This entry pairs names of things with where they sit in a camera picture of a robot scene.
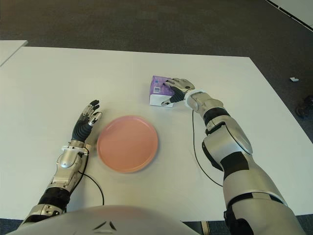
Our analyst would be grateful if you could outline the dark shoes on floor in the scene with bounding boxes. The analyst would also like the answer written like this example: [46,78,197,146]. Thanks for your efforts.
[295,95,313,119]

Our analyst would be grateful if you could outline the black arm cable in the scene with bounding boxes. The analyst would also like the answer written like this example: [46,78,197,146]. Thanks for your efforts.
[192,110,224,187]
[77,156,105,206]

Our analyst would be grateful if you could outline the adjacent white table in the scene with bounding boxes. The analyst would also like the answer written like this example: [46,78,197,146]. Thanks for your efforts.
[0,40,28,67]

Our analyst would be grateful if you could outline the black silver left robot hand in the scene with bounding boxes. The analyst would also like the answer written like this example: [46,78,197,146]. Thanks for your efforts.
[70,99,103,142]

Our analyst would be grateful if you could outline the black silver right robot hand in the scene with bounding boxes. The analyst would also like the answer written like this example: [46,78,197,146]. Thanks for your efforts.
[160,77,196,107]

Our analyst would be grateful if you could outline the round pink plate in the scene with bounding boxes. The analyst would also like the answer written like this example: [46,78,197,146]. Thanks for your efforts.
[96,115,160,174]

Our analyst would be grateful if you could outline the grey robot torso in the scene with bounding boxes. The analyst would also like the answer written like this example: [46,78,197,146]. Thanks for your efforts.
[4,205,194,235]

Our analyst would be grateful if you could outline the purple tissue paper pack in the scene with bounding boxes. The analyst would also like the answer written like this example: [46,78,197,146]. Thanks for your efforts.
[149,75,177,108]

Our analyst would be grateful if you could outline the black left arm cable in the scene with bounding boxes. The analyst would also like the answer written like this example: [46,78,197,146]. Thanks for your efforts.
[77,156,105,206]

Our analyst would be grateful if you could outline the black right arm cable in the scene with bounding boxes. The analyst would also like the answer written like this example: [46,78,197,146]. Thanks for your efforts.
[192,110,224,187]

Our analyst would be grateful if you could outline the grey table leg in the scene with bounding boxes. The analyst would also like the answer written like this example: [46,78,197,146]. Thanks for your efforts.
[200,220,210,235]

